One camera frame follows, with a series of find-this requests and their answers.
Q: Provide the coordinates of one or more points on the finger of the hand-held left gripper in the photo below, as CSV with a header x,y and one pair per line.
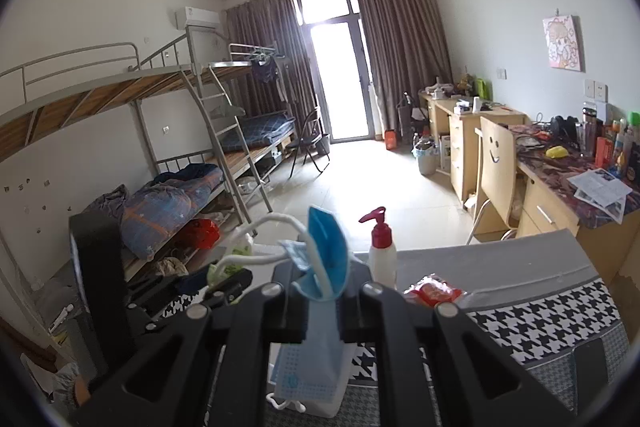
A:
x,y
235,282

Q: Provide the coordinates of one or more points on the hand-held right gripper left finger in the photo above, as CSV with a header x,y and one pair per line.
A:
x,y
282,312

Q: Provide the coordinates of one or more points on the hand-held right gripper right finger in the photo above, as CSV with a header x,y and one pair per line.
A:
x,y
357,312

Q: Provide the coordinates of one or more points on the green white wrapper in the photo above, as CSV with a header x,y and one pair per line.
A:
x,y
235,257

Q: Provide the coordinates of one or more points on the blue face mask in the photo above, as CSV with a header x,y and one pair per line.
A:
x,y
327,252

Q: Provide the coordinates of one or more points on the red plastic bag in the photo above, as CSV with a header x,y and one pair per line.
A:
x,y
200,234

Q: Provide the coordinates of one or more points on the red snack packet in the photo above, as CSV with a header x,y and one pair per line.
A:
x,y
434,292

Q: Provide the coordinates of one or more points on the grey crumpled cloth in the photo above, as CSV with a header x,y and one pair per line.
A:
x,y
107,207

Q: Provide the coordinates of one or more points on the blue plaid quilt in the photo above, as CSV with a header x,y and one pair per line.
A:
x,y
160,209

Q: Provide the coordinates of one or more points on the dark blue bedding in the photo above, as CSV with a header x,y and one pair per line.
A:
x,y
257,127

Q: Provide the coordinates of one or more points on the black folding chair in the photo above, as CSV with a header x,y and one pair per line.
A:
x,y
307,142

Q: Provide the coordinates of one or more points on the metal bed ladder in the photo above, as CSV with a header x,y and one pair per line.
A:
x,y
220,117

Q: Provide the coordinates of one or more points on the small trash bin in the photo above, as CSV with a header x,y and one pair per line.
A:
x,y
426,159

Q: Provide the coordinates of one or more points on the orange red floor container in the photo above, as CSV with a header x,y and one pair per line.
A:
x,y
391,141

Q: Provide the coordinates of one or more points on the houndstooth blanket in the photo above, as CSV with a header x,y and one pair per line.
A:
x,y
545,322

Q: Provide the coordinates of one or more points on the wooden chair with smiley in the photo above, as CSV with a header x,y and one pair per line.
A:
x,y
495,177

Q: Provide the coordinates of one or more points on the metal bunk bed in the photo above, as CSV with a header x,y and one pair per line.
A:
x,y
90,92
250,62

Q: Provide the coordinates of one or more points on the light wooden desk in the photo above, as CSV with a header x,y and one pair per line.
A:
x,y
462,142

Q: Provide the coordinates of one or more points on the dark hanging clothes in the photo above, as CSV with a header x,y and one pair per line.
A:
x,y
265,69

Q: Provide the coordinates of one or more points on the glass balcony door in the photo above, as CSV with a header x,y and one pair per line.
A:
x,y
335,82

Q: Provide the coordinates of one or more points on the wooden desk with patterned cover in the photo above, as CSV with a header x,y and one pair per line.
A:
x,y
555,207

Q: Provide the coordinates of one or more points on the brown curtain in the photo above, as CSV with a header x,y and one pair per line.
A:
x,y
260,42
400,52

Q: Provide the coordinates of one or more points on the green box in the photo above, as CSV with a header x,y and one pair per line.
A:
x,y
480,88

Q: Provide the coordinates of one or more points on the yellow object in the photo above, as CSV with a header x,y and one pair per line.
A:
x,y
557,152

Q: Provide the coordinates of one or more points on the white air conditioner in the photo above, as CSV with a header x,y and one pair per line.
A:
x,y
196,18

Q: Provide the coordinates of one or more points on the printed paper sheets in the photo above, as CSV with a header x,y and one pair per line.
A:
x,y
600,192

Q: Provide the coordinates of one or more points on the black headphones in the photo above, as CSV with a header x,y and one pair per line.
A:
x,y
564,127

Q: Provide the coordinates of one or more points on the group of bottles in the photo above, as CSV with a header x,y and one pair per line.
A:
x,y
612,147

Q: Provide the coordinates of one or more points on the white wall switch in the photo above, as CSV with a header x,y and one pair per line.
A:
x,y
500,73

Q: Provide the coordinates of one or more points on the white wall socket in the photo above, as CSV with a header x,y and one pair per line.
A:
x,y
595,90

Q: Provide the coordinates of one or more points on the pink cartoon wall picture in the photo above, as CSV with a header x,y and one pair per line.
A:
x,y
562,43

